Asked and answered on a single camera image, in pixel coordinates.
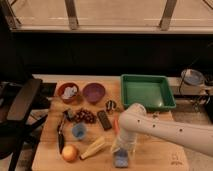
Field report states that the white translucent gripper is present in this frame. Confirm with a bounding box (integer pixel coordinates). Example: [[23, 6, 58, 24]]
[[110, 128, 137, 155]]

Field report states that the blue sponge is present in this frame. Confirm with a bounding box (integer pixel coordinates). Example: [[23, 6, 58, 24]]
[[114, 149, 128, 168]]

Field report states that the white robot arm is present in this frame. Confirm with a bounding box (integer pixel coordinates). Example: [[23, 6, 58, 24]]
[[111, 103, 213, 157]]

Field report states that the small metal cup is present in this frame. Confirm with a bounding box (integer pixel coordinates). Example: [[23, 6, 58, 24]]
[[105, 100, 117, 113]]

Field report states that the blue plastic cup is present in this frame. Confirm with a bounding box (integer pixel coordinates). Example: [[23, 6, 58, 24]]
[[72, 123, 87, 140]]

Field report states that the orange carrot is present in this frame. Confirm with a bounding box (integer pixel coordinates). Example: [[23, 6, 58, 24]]
[[113, 115, 119, 135]]

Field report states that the black remote control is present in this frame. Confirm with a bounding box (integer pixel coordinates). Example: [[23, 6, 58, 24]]
[[97, 111, 112, 131]]

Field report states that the bunch of dark grapes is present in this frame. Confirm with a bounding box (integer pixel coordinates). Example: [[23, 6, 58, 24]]
[[74, 108, 96, 124]]

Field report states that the green plastic tray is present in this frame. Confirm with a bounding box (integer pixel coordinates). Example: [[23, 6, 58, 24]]
[[121, 74, 176, 111]]

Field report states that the purple bowl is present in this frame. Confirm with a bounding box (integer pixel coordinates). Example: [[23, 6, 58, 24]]
[[82, 83, 105, 104]]

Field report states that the white crumpled cloth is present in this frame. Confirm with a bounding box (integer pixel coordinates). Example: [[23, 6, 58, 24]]
[[62, 87, 77, 99]]

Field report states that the red-brown bowl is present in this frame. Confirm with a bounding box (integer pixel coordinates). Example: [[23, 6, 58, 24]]
[[57, 82, 79, 104]]

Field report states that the grey tape roll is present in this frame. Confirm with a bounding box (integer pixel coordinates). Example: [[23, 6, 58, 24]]
[[181, 69, 205, 86]]

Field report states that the black office chair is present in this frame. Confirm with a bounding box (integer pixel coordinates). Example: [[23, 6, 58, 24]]
[[0, 78, 56, 171]]

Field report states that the black handled tool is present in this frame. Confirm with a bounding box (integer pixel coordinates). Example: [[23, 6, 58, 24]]
[[57, 109, 74, 153]]

